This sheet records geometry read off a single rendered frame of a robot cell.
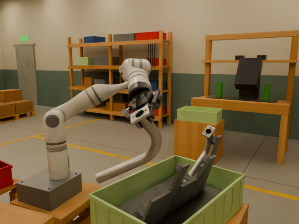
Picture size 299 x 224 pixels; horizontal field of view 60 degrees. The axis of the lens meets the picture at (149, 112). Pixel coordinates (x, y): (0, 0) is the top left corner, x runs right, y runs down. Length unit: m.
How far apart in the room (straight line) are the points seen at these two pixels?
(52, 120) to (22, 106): 6.65
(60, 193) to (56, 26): 8.11
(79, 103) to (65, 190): 0.41
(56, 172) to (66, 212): 0.19
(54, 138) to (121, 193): 0.39
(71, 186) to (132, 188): 0.29
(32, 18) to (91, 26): 2.77
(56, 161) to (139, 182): 0.41
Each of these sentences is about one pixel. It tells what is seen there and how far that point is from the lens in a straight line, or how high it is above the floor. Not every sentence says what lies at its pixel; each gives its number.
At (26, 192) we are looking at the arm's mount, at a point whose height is 0.91.
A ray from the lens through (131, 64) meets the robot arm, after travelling 0.92.
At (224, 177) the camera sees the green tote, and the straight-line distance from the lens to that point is 1.40.
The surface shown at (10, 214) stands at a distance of 1.23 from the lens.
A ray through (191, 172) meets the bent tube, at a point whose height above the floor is 0.99.
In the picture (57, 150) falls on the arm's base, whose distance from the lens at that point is 1.28.
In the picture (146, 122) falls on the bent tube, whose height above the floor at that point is 1.33.
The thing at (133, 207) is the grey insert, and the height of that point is 0.85.
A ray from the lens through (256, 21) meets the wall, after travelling 5.89.
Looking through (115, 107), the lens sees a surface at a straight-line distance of 6.85.
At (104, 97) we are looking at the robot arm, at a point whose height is 1.33.
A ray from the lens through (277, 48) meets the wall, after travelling 5.77.
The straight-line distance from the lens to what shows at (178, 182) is 0.97.
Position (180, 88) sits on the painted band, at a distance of 6.35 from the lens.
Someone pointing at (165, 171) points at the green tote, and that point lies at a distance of 1.48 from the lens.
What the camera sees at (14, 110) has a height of 0.27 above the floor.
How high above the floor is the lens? 1.49
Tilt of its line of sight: 11 degrees down
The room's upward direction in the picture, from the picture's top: straight up
